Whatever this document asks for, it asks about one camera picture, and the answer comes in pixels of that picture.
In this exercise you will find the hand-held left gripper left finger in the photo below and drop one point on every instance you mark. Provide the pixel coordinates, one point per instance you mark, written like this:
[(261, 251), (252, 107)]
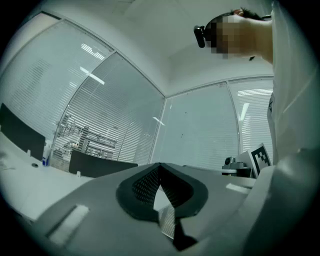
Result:
[(87, 225)]

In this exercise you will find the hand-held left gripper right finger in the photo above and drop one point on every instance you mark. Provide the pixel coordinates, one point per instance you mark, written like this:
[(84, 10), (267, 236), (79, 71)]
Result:
[(220, 200)]

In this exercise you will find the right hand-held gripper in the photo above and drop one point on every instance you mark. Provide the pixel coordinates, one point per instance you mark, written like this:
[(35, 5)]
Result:
[(260, 160)]

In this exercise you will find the white spray bottle blue label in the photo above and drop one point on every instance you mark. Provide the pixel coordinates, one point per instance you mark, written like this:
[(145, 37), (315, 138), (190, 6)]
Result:
[(46, 158)]

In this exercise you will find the person's white shirt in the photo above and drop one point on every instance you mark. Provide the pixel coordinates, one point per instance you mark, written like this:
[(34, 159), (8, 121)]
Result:
[(290, 87)]

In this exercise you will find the person's head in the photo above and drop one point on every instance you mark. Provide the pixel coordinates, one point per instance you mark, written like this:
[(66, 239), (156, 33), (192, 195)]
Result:
[(250, 37)]

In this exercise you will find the white divider bracket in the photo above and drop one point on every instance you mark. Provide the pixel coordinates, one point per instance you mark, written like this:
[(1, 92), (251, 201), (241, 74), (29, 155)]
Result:
[(78, 173), (28, 152)]

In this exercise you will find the black head-mounted camera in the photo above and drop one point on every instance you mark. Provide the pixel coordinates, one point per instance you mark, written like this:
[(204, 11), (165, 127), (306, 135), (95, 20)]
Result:
[(200, 37)]

